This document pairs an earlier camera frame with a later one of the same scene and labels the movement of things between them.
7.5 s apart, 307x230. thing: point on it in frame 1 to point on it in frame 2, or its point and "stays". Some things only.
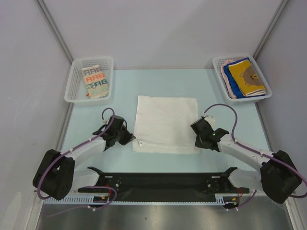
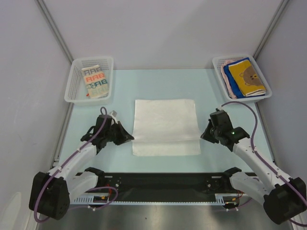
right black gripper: (200, 140) to (212, 131)
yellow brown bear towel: (248, 78) stays
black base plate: (167, 185) stays
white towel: (166, 125) stays
